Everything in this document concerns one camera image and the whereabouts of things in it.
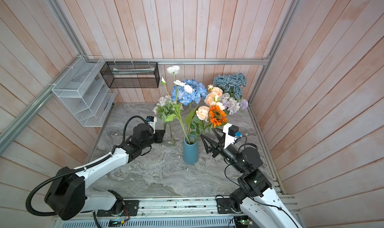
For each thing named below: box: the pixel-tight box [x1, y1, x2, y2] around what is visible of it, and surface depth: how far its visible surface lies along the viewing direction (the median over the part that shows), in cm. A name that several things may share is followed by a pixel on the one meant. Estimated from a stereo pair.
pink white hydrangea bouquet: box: [221, 92, 249, 115], surface depth 83 cm
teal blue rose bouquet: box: [212, 72, 247, 100], surface depth 82 cm
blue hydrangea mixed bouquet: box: [171, 78, 208, 106], surface depth 63 cm
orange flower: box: [208, 105, 228, 127], surface depth 58 cm
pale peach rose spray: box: [196, 85, 225, 122], surface depth 66 cm
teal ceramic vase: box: [183, 134, 199, 165], surface depth 78 cm
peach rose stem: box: [205, 84, 223, 101], surface depth 71 cm
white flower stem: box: [161, 65, 191, 144], surface depth 65 cm
